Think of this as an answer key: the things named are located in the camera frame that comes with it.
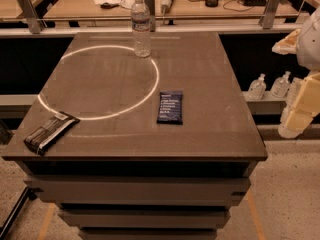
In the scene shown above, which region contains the metal bracket right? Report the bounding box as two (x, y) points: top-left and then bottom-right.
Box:
(259, 0), (286, 29)

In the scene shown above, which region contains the clear sanitizer bottle right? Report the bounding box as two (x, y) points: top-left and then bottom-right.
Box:
(270, 71), (291, 98)

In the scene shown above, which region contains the black round cup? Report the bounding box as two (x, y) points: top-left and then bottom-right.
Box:
(205, 0), (219, 7)

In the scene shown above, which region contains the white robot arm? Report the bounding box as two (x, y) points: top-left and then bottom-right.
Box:
(272, 8), (320, 139)

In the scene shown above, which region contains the clear sanitizer bottle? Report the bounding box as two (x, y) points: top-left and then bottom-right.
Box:
(248, 73), (266, 100)
(270, 71), (291, 98)

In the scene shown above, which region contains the metal bracket middle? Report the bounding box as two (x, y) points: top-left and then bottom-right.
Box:
(144, 0), (156, 32)

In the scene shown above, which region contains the black rxbar chocolate packet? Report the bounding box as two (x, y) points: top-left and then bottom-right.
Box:
(24, 112), (80, 156)

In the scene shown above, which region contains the white handheld tool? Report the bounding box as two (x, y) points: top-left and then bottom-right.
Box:
(161, 0), (174, 14)

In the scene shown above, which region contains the metal bracket left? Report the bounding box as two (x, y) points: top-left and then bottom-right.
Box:
(17, 0), (43, 34)

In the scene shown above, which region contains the blue rxbar blueberry packet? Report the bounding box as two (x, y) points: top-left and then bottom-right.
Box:
(157, 91), (183, 125)

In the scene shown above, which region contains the metal bracket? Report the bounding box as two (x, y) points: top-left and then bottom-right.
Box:
(17, 0), (43, 34)
(259, 0), (286, 29)
(144, 0), (156, 32)

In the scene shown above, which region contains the clear plastic water bottle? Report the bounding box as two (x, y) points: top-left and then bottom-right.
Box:
(131, 0), (151, 58)

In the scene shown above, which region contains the grey drawer cabinet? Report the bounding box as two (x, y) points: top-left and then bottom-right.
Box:
(21, 160), (255, 240)

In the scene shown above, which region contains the clear sanitizer bottle left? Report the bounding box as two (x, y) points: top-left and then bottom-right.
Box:
(248, 73), (266, 100)

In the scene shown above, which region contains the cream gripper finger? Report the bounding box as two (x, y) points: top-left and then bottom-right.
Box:
(272, 29), (300, 55)
(278, 71), (320, 139)

